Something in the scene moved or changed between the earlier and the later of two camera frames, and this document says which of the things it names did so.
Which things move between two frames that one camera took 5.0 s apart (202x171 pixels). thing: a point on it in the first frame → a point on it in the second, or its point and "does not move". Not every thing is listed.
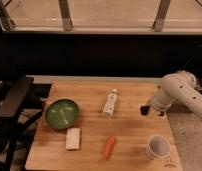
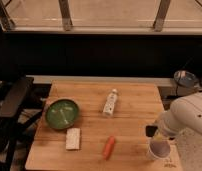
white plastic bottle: (110, 102) does not move
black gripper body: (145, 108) → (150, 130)
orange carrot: (108, 148) does not move
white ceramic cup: (158, 147) does not move
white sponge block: (73, 138) does not move
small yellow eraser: (149, 111) → (158, 137)
